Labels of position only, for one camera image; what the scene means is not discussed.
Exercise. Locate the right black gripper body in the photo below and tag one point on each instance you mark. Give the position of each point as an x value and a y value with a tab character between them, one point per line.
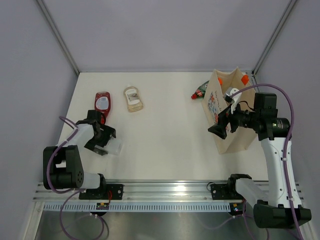
243	118

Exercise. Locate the aluminium mounting rail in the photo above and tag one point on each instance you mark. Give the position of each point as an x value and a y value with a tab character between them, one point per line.
151	191

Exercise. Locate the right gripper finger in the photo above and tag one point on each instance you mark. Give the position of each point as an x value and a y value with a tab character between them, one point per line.
223	116
219	130

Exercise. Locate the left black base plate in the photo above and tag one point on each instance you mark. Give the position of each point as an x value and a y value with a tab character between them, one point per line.
115	192

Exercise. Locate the clear Malory soap bottle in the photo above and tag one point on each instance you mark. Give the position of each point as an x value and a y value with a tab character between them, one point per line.
133	99

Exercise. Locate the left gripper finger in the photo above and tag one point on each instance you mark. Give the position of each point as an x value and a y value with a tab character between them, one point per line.
106	134
94	147

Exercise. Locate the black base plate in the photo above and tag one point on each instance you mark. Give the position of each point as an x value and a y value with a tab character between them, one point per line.
224	192
115	192

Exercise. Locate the white slotted cable duct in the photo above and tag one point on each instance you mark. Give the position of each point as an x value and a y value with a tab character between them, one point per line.
140	207

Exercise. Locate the green Fairy dish soap bottle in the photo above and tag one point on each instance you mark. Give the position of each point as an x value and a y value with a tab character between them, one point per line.
200	91

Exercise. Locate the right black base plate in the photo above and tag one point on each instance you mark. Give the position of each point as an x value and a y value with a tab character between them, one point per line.
224	192

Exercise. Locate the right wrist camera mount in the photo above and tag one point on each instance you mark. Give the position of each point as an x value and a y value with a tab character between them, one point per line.
231	96

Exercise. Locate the left aluminium frame post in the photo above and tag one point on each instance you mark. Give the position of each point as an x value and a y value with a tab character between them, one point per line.
48	18

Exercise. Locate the red ketchup bottle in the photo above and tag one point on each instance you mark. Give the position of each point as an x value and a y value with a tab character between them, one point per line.
102	104

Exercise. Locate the right aluminium frame post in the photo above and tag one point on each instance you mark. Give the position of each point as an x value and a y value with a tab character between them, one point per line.
274	36

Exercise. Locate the canvas bag orange handles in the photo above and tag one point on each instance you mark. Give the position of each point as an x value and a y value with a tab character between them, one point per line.
213	103

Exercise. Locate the aluminium frame post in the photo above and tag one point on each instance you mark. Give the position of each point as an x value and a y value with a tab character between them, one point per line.
274	36
48	18

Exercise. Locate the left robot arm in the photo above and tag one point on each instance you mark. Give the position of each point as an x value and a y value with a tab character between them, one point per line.
62	165

